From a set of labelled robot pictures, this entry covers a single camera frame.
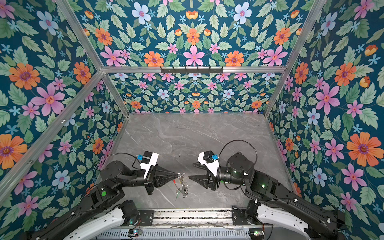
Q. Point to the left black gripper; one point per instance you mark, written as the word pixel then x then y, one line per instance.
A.
pixel 149 181

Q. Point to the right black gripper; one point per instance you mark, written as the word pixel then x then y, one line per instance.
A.
pixel 205 181

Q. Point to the green tagged key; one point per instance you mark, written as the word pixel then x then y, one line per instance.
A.
pixel 177 195

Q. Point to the metal keyring with red handle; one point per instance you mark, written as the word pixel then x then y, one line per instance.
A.
pixel 182 186

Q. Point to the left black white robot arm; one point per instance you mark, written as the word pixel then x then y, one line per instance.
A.
pixel 108 192

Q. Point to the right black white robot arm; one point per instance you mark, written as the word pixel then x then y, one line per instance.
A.
pixel 270 201

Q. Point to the left small circuit board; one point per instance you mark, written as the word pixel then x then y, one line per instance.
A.
pixel 135 233

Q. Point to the small circuit board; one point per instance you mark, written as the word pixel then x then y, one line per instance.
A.
pixel 135 233
pixel 256 234

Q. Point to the right small circuit board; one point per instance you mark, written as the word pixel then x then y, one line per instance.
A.
pixel 256 234

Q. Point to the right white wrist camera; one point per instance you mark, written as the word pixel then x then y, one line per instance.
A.
pixel 210 161

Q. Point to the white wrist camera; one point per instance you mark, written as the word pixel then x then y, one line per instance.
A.
pixel 210 161
pixel 147 160

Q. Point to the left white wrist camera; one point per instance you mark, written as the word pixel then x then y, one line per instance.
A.
pixel 147 160

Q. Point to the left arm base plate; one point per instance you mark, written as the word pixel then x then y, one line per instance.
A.
pixel 145 218

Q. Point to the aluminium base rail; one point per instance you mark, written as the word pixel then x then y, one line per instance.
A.
pixel 198 224

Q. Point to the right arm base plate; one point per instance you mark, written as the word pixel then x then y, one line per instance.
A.
pixel 247 216

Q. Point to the black hook rail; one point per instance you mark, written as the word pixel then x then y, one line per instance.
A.
pixel 191 70

